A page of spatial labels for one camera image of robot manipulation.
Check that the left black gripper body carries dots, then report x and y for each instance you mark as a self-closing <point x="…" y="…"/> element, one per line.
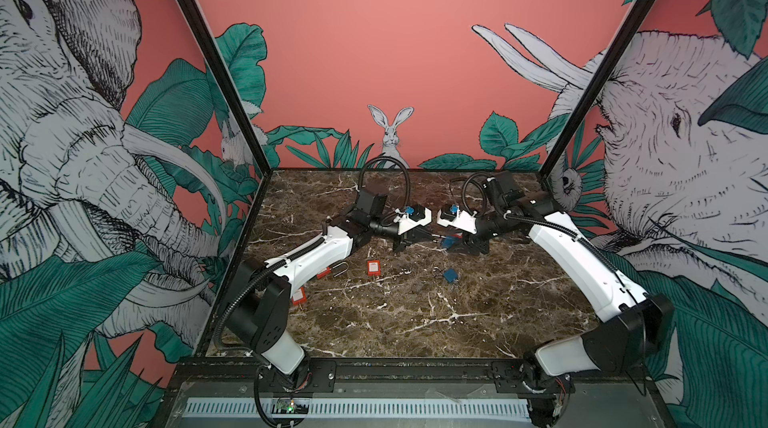
<point x="389" y="230"/>

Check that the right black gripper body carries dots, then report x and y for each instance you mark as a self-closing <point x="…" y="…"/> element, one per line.
<point x="492" y="226"/>

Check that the blue padlock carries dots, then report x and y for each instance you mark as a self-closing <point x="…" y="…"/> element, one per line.
<point x="450" y="276"/>
<point x="448" y="241"/>

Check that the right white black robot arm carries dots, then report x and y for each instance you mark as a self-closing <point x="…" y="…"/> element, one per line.
<point x="633" y="323"/>

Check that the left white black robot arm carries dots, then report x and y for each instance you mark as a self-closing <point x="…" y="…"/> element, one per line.
<point x="255" y="319"/>

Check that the red padlock centre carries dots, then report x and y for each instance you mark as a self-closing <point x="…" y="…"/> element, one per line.
<point x="374" y="268"/>

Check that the red padlock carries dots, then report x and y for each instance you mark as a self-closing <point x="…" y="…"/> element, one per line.
<point x="374" y="268"/>
<point x="299" y="297"/>

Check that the red padlock open shackle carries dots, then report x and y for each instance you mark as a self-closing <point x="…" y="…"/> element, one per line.
<point x="334" y="270"/>

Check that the red padlock near left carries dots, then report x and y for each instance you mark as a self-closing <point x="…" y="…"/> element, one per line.
<point x="299" y="297"/>

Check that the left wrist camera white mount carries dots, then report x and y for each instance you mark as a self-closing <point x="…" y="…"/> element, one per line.
<point x="413" y="217"/>

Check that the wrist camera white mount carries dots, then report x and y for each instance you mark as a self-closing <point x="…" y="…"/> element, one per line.
<point x="455" y="217"/>
<point x="413" y="217"/>

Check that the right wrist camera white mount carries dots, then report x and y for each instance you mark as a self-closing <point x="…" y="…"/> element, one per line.
<point x="455" y="217"/>

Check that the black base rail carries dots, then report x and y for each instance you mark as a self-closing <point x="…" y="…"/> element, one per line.
<point x="324" y="374"/>

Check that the right black frame post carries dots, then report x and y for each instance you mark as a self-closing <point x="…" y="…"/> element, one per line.
<point x="622" y="39"/>

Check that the black frame post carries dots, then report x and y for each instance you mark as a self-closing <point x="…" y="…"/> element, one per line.
<point x="622" y="39"/>
<point x="213" y="58"/>

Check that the white slotted cable duct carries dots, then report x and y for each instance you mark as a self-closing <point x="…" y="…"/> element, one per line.
<point x="380" y="408"/>

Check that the left black frame post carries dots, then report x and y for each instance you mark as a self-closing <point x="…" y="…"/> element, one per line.
<point x="213" y="58"/>

